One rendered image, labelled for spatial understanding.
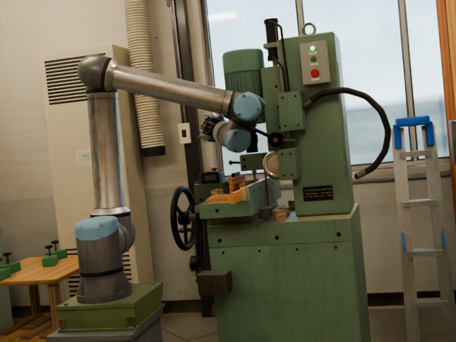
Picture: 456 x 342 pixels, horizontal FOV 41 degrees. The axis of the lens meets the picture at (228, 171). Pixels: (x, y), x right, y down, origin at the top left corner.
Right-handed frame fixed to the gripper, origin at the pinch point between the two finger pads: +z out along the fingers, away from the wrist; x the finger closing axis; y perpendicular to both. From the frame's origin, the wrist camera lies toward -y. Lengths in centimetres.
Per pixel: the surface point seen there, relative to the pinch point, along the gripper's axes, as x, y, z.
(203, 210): 31.6, 0.5, -21.9
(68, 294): 147, 1, 134
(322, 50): -41, -24, -27
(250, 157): 9.1, -20.0, -5.6
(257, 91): -18.2, -14.6, -3.8
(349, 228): 19, -46, -51
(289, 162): 3.5, -23.9, -30.8
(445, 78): -55, -151, 45
